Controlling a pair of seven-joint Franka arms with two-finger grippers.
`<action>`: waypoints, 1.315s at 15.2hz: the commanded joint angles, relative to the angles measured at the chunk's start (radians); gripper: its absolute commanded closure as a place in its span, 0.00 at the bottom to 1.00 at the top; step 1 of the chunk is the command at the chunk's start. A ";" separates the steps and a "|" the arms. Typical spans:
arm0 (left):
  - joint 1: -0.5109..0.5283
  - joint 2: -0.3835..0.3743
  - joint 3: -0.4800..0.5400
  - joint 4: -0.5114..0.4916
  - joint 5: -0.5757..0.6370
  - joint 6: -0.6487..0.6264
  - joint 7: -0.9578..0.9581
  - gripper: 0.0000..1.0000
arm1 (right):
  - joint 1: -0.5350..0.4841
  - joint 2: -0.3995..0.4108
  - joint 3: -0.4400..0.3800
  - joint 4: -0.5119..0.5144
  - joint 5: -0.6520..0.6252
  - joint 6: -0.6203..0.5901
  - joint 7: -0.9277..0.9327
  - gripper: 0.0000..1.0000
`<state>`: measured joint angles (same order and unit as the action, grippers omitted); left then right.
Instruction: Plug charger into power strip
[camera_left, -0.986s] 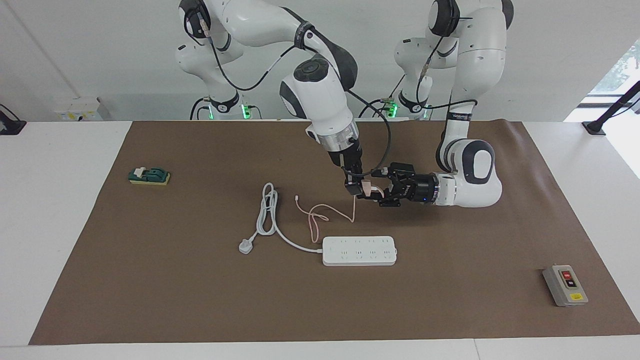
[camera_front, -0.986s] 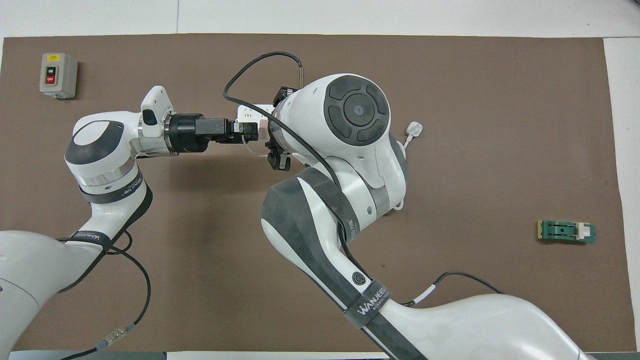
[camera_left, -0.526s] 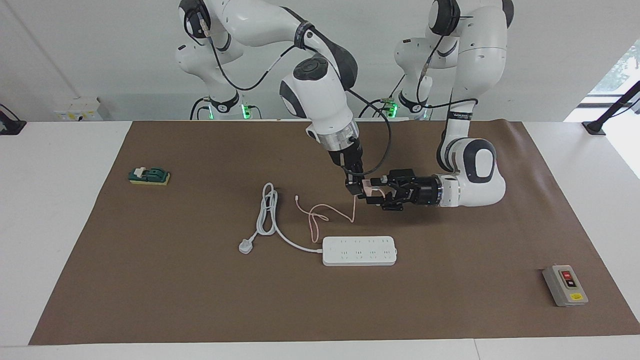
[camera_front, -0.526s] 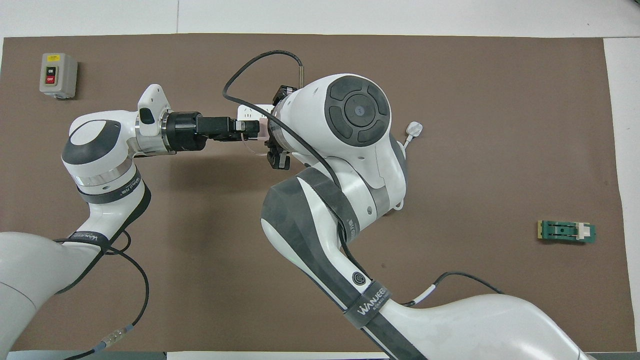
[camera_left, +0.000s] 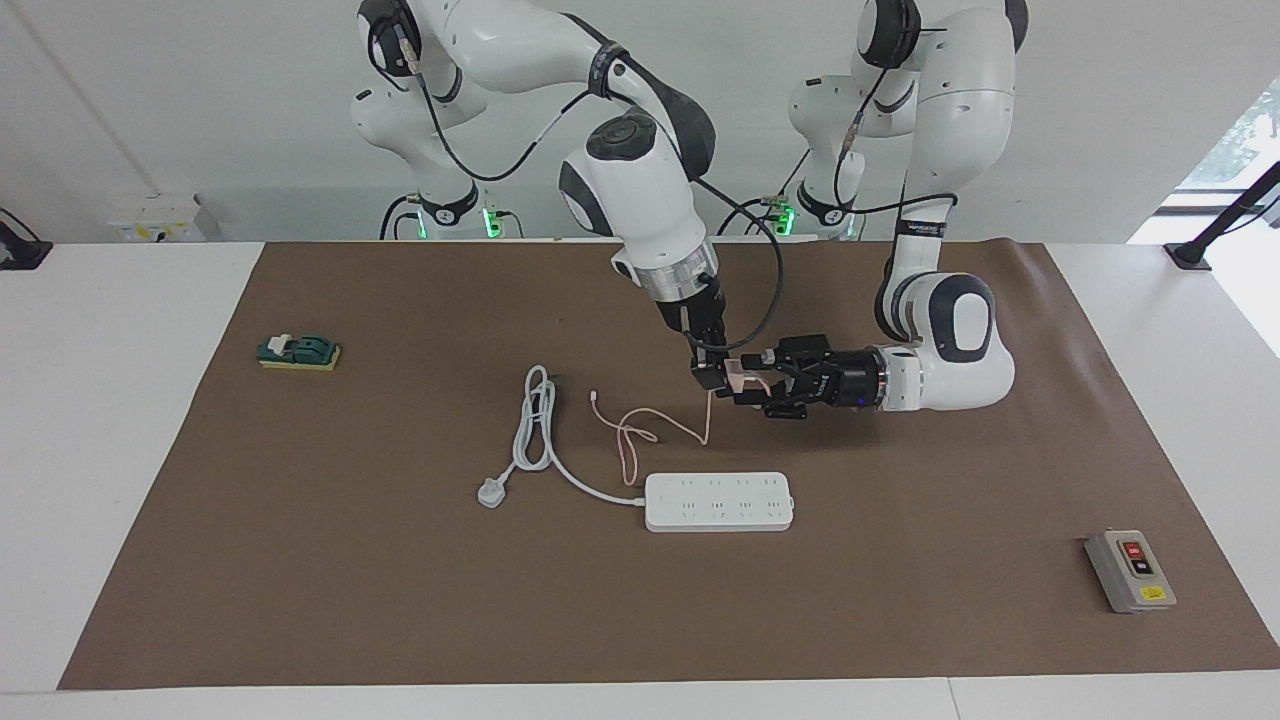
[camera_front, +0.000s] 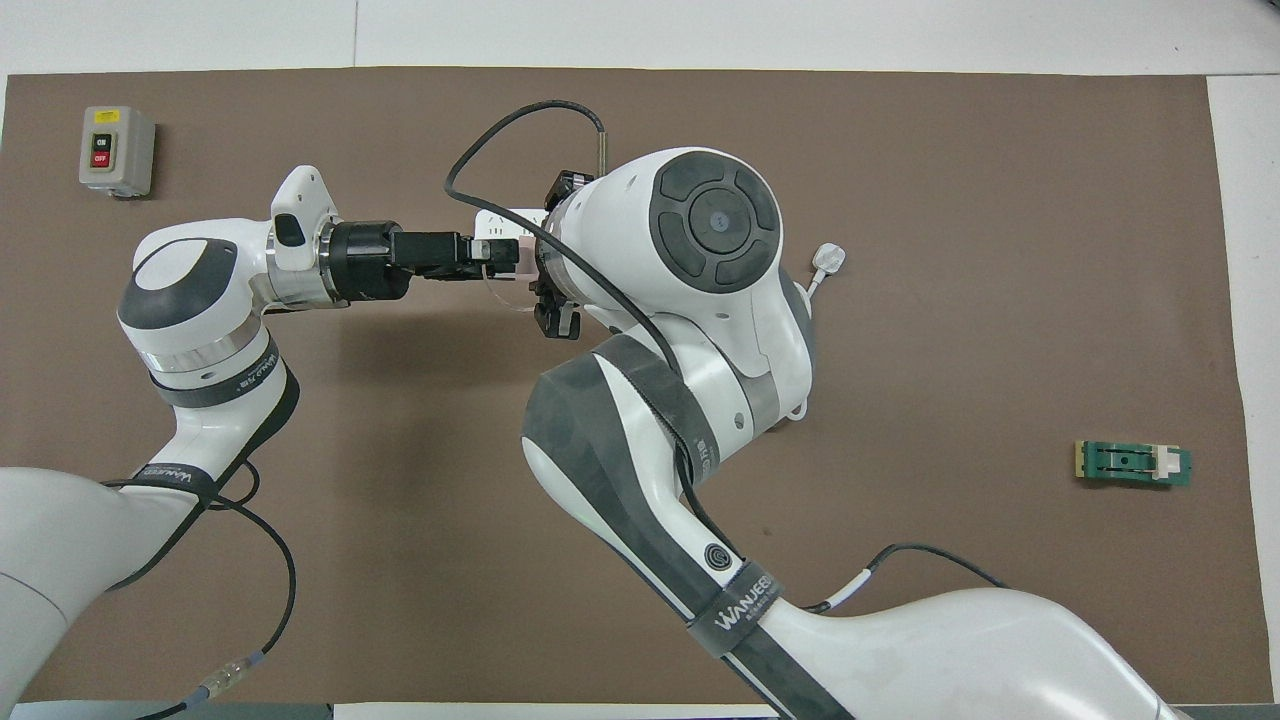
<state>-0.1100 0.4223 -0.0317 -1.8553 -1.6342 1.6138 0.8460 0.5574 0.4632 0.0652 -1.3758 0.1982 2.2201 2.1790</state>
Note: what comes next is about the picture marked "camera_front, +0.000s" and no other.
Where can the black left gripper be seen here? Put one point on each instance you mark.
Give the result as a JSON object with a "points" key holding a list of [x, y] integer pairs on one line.
{"points": [[370, 260]]}

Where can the pink charger block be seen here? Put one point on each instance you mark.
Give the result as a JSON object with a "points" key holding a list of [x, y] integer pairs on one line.
{"points": [[527, 258]]}

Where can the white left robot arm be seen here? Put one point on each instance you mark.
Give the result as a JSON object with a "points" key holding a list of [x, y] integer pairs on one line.
{"points": [[190, 300]]}

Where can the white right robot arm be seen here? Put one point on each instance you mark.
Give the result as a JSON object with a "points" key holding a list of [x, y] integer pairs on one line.
{"points": [[700, 230]]}

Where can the white power strip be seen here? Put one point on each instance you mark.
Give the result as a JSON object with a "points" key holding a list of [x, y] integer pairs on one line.
{"points": [[500, 222]]}

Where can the brown table mat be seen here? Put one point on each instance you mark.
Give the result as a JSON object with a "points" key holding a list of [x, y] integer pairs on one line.
{"points": [[1000, 200]]}

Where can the grey on-off switch box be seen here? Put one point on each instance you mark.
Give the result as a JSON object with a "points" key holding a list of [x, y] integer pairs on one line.
{"points": [[117, 150]]}

